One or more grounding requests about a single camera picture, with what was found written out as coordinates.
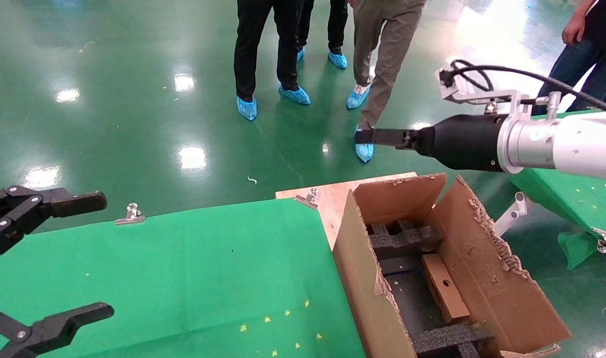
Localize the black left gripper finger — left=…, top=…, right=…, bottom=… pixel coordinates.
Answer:
left=0, top=303, right=115, bottom=358
left=0, top=186, right=108, bottom=258

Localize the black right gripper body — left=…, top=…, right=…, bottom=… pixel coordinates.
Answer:
left=415, top=113, right=505, bottom=172

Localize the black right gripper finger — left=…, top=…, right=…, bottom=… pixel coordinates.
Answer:
left=355, top=128, right=419, bottom=150

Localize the small brown cardboard box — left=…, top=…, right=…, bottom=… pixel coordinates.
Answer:
left=422, top=254, right=471, bottom=325

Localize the large open cardboard carton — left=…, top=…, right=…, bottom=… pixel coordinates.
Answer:
left=333, top=172, right=573, bottom=358

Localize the person in khaki trousers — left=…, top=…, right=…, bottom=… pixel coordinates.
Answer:
left=351, top=0, right=428, bottom=131

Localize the black foam block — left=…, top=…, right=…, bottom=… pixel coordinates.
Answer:
left=366, top=220, right=443, bottom=260
left=411, top=322, right=497, bottom=358

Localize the person in black trousers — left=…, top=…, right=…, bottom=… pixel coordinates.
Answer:
left=233, top=0, right=303, bottom=100
left=297, top=0, right=349, bottom=53

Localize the dark grey foam liner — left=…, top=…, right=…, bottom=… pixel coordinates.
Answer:
left=380, top=256, right=447, bottom=339

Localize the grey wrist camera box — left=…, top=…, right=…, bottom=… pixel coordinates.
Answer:
left=436, top=62, right=482, bottom=103

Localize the silver camera mount bracket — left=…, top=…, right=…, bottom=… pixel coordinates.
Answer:
left=462, top=89, right=564, bottom=120

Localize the black camera cable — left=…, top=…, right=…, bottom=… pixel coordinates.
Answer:
left=441, top=59, right=606, bottom=119

